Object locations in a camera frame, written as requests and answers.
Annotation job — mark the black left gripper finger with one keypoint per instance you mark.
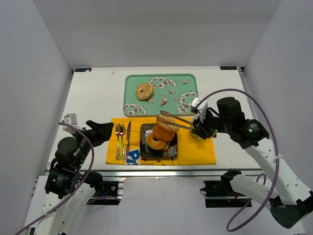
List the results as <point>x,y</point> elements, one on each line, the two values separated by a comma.
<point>96,126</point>
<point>103,136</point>

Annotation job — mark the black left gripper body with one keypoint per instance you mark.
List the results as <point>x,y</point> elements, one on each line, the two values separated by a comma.
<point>90,134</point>

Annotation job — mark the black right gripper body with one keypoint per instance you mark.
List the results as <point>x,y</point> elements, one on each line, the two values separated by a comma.
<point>201,126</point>

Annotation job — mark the sugared twisted ring bread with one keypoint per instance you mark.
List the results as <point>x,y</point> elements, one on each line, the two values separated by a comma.
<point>164,132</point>

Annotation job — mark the brown bread loaf slice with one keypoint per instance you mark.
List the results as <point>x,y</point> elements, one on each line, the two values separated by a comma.
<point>166,147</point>

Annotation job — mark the small glazed orange donut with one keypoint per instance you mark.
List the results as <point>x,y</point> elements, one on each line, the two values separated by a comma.
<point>154,143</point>

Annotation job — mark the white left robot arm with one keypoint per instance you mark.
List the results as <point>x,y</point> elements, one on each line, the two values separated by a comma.
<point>67,191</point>

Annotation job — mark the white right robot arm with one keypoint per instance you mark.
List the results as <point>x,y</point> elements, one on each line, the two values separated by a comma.
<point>290,200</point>

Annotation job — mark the pale yellow mug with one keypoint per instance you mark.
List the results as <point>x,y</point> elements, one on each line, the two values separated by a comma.
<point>194,134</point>

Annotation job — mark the iridescent fork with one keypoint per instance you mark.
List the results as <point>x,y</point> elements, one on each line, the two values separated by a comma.
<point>117,133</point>

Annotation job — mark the iridescent spoon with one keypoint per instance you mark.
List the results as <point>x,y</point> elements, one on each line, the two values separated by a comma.
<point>122,131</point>

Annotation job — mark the iridescent knife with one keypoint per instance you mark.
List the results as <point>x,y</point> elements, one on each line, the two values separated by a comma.
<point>128,133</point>

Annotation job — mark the yellow cartoon placemat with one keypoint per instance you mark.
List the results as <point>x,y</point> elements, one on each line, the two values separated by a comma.
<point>191,150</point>

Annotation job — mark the black floral square plate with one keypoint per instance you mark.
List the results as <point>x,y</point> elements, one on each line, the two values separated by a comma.
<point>147,152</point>

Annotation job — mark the green floral tray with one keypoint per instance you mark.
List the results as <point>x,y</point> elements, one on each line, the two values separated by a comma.
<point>172,92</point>

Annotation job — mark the plain pale bagel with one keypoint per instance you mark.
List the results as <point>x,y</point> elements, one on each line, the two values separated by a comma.
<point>144,91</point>

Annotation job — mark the left blue table label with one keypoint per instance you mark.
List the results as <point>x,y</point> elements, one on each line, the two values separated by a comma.
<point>82,70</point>

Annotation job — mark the blue table label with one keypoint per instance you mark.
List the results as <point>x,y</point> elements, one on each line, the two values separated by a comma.
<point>228,67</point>
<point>82,70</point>

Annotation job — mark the right blue table label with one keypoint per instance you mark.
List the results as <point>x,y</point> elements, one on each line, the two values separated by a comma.
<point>228,67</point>

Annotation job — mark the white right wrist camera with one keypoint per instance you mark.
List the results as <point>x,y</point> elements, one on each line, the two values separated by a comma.
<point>198,108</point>

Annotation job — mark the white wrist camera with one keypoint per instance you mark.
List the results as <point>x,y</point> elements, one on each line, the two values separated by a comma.
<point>70,119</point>
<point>198,108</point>

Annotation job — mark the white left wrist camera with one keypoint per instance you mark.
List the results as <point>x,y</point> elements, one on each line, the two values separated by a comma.
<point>70,119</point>

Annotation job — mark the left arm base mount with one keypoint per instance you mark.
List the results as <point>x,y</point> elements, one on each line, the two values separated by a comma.
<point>107,189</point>

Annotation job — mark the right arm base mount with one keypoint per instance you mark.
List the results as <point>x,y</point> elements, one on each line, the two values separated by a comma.
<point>220,194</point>

